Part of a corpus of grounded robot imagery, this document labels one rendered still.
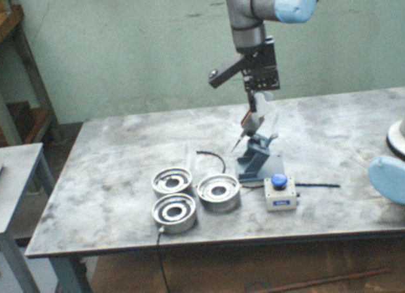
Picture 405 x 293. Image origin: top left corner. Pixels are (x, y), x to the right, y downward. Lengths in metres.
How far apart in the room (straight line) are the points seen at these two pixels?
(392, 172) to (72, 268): 0.79
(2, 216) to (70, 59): 1.49
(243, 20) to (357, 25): 1.77
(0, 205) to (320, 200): 0.98
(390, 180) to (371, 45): 1.91
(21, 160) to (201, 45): 1.31
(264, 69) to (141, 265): 0.68
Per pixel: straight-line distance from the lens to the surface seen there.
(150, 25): 2.77
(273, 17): 1.04
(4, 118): 2.64
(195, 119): 1.59
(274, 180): 1.19
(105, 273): 1.52
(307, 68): 2.88
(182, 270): 1.45
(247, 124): 1.24
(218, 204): 1.20
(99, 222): 1.29
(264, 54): 1.15
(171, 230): 1.18
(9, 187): 1.76
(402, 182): 1.02
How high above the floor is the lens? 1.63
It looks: 35 degrees down
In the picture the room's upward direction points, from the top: 10 degrees counter-clockwise
